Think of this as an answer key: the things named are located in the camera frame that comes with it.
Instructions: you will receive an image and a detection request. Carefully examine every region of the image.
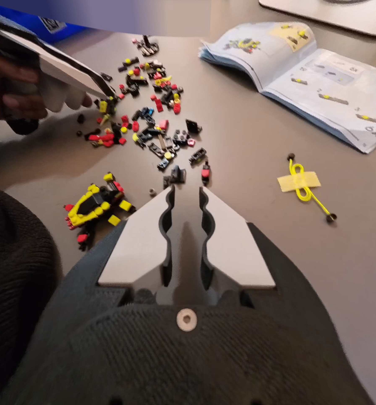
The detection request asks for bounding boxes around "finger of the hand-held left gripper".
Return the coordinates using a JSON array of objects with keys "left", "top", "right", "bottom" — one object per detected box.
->
[{"left": 0, "top": 25, "right": 118, "bottom": 101}]

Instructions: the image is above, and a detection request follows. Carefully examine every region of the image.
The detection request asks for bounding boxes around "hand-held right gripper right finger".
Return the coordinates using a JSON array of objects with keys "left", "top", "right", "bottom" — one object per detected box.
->
[{"left": 199, "top": 186, "right": 277, "bottom": 292}]

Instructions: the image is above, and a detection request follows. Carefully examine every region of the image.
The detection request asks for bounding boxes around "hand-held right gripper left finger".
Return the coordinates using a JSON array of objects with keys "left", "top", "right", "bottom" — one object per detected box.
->
[{"left": 97, "top": 185, "right": 176, "bottom": 291}]

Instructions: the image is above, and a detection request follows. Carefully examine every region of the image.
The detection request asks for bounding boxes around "small yellow black lego assembly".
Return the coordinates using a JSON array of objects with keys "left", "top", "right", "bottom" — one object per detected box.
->
[{"left": 94, "top": 96, "right": 119, "bottom": 115}]

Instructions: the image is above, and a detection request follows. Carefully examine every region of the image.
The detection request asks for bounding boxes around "yellow black lego vehicle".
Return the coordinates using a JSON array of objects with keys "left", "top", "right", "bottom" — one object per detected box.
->
[{"left": 64, "top": 171, "right": 137, "bottom": 251}]

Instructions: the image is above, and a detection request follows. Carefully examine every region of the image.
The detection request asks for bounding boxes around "pile of lego pieces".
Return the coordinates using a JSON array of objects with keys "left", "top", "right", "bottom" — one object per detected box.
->
[{"left": 76, "top": 35, "right": 212, "bottom": 194}]

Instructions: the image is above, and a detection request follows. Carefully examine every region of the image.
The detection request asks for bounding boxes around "lego instruction booklet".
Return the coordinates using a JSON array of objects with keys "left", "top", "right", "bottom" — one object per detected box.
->
[{"left": 199, "top": 21, "right": 376, "bottom": 154}]

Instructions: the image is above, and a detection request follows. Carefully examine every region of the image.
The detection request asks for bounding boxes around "blue bin with label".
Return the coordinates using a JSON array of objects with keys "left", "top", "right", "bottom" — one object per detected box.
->
[{"left": 0, "top": 3, "right": 91, "bottom": 45}]

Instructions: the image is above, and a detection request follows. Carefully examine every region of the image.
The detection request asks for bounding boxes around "person's dark knit sweater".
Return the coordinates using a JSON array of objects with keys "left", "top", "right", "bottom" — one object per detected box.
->
[{"left": 0, "top": 185, "right": 64, "bottom": 405}]

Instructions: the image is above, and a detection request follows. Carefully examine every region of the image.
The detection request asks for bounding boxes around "white stand base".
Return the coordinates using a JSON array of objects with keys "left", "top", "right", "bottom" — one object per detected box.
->
[{"left": 259, "top": 0, "right": 376, "bottom": 38}]

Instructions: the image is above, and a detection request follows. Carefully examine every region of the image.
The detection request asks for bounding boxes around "yellow string with tape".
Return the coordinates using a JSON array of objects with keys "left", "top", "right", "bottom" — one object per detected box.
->
[{"left": 277, "top": 153, "right": 337, "bottom": 224}]

